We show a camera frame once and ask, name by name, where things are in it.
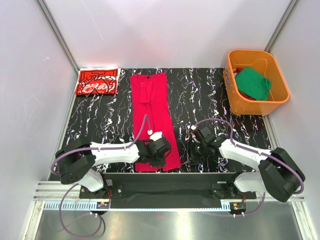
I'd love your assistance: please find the crimson red polo shirt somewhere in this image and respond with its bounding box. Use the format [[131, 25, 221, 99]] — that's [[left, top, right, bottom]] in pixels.
[[130, 73, 181, 171]]

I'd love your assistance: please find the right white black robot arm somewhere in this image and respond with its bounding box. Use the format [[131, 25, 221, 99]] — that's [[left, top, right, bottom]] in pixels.
[[189, 125, 306, 203]]

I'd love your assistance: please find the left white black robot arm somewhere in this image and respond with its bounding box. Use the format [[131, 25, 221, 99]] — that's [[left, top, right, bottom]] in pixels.
[[53, 132, 172, 192]]

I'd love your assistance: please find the green t-shirt in basket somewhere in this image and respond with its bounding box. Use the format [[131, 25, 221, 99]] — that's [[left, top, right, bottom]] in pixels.
[[235, 67, 272, 101]]

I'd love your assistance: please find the orange plastic basket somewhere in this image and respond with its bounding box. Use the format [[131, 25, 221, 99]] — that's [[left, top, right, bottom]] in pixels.
[[223, 49, 290, 116]]

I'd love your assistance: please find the folded red patterned t-shirt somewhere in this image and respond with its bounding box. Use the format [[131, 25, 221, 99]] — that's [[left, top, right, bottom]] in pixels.
[[74, 66, 121, 96]]

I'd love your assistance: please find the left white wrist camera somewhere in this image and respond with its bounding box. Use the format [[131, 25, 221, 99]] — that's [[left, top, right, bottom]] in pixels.
[[147, 129, 163, 142]]

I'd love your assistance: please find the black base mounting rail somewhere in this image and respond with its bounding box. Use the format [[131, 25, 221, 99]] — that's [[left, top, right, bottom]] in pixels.
[[78, 172, 257, 210]]

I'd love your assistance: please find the right aluminium corner post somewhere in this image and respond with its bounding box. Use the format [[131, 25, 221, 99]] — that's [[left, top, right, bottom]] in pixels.
[[264, 0, 300, 53]]

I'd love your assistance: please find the aluminium corner post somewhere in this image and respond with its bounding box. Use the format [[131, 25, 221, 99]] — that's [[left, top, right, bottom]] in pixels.
[[264, 0, 300, 53], [35, 0, 80, 74]]

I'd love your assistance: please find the left aluminium corner post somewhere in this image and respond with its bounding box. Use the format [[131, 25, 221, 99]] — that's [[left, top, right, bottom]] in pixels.
[[35, 0, 80, 74]]

